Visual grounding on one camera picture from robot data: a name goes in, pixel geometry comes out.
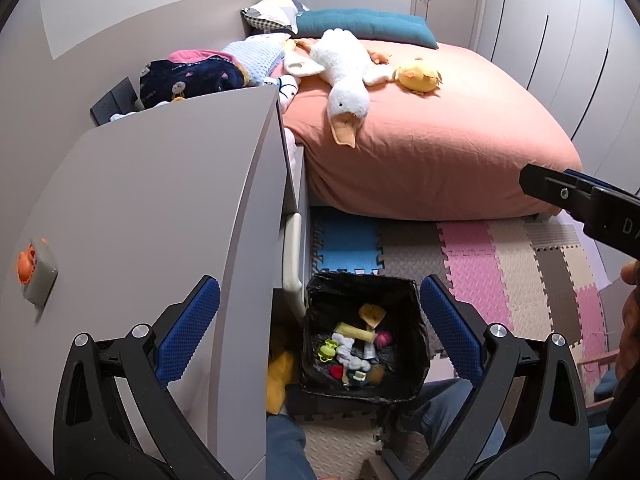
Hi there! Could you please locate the teal cushion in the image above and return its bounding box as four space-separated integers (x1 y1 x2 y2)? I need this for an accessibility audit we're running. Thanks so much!
295 8 440 50

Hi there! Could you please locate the grey block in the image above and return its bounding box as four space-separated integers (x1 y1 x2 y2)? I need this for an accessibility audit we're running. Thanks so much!
22 247 59 309

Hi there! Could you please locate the white wardrobe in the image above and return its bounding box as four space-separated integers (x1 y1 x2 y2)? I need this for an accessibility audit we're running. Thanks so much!
475 0 640 196

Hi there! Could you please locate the bin with black bag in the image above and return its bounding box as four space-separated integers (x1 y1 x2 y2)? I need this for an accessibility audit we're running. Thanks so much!
299 271 432 406

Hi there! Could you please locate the person's right leg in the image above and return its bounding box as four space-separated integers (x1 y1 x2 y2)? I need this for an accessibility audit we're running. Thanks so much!
400 377 506 461

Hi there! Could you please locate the foam puzzle floor mat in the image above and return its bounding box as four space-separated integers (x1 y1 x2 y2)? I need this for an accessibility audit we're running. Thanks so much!
300 207 616 480

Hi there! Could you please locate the white towel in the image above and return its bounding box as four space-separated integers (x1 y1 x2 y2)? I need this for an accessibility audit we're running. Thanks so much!
334 337 373 373

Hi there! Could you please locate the person's right hand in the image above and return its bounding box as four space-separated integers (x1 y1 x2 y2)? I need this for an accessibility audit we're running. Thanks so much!
615 260 640 381

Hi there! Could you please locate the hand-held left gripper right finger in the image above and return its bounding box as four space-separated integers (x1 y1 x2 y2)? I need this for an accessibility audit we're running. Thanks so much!
395 274 591 480

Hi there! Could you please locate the person's left leg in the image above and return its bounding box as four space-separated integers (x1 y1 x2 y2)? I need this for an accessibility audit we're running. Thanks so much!
265 412 311 480

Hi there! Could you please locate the person's leg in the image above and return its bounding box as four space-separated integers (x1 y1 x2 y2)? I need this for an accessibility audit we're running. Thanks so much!
400 377 506 461
265 412 311 480

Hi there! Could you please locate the yellow chick plush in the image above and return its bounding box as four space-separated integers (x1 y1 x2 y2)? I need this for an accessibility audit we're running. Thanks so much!
392 57 443 97

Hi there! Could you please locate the white goose plush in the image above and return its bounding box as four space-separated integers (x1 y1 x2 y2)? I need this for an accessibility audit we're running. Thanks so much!
284 28 396 149

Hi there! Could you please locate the navy printed blanket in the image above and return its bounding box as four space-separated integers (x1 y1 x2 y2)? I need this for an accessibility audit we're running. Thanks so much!
138 57 247 109

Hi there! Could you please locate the bed with pink sheet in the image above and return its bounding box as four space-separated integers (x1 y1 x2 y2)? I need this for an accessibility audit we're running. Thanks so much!
285 40 583 222

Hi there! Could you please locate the checkered pillow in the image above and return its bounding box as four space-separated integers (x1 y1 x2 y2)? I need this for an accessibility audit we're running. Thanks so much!
241 0 311 36

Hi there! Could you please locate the yellow snack packet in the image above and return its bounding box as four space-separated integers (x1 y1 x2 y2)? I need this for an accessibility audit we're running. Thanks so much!
334 322 378 345

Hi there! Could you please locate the pink cloth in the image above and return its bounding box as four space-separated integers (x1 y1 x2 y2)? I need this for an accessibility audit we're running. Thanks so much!
168 48 223 63

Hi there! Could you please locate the black wall socket panel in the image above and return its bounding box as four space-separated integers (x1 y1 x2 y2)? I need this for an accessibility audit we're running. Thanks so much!
90 76 146 126

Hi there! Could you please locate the orange plastic toy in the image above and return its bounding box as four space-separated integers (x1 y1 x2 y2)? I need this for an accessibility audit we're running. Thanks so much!
16 239 48 287

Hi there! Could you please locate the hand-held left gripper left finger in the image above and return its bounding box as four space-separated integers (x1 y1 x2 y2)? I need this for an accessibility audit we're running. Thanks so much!
52 275 236 480

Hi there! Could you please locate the light blue knitted blanket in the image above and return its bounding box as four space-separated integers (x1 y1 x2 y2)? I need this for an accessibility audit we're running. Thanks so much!
220 32 293 86

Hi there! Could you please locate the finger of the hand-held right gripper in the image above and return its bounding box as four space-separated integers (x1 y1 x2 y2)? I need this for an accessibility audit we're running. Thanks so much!
564 169 608 193
519 162 593 217

